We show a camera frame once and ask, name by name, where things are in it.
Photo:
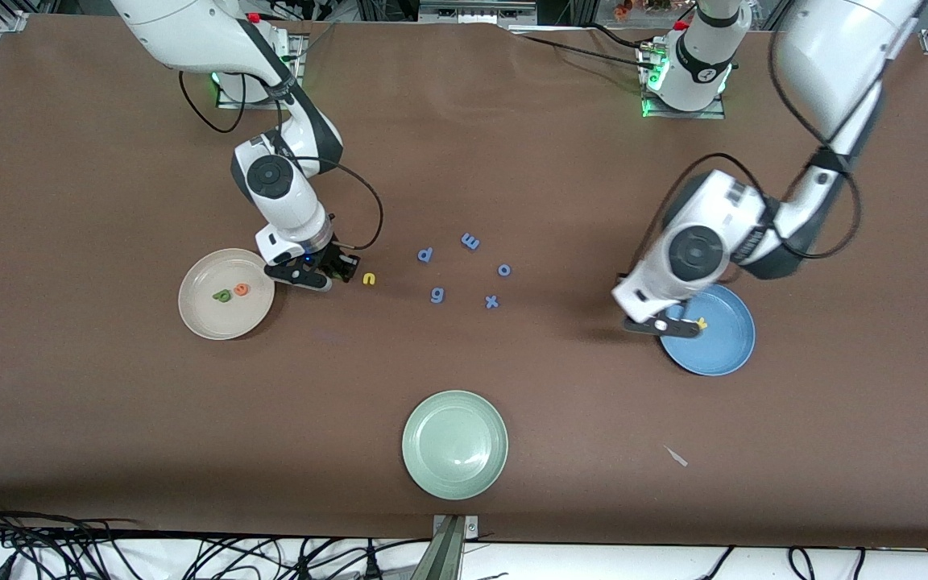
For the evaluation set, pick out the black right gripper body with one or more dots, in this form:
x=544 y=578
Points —
x=333 y=257

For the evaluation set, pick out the green foam letter p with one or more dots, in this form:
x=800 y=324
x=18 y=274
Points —
x=222 y=296

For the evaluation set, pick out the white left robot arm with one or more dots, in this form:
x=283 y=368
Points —
x=834 y=48

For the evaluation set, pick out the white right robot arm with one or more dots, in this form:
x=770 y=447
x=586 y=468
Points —
x=190 y=24

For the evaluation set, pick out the blue foam letter p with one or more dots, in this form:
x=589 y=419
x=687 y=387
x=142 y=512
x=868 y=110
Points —
x=424 y=254

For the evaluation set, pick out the blue foam letter g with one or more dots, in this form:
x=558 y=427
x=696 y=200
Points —
x=437 y=296

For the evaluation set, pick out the beige brown round plate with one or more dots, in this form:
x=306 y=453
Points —
x=226 y=318

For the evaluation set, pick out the blue foam letter m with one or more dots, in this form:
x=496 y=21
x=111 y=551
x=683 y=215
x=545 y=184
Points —
x=470 y=241

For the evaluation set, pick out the pale green round plate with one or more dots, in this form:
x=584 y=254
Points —
x=454 y=445

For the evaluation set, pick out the grey tape scrap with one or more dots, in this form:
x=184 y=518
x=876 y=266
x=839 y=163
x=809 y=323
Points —
x=676 y=456

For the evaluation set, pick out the blue round plate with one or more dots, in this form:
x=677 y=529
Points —
x=722 y=346

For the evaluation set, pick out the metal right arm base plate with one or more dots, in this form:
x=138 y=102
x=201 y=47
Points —
x=230 y=103

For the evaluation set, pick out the grey metal frame bar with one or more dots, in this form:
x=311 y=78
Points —
x=472 y=12

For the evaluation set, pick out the grey metal table bracket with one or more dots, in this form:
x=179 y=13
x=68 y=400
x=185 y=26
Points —
x=449 y=556

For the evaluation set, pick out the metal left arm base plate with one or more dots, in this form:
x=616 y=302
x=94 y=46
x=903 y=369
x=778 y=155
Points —
x=685 y=114

